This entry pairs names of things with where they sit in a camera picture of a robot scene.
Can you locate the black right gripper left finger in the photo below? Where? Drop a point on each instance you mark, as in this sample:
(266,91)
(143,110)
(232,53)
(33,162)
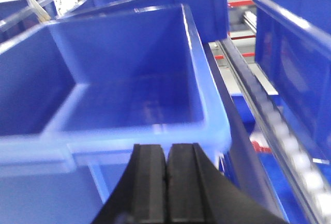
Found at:
(139,196)

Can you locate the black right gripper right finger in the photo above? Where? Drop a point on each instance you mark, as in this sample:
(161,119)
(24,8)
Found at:
(199,193)

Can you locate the blue bin lower shelf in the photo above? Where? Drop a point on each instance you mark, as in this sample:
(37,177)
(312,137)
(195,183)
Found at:
(251,166)

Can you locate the blue divided bin front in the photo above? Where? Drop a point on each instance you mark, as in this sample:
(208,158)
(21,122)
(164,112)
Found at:
(78,94)

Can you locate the blue bin far left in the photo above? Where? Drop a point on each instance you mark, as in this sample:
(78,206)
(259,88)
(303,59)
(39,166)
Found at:
(17,16)

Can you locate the blue bin behind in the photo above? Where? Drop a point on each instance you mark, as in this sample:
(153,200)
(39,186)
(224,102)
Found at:
(210,16)

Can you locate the roller conveyor rail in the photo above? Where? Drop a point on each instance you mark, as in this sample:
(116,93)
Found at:
(308,183)

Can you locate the blue bin right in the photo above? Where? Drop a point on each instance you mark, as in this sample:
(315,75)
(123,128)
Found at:
(293,50)

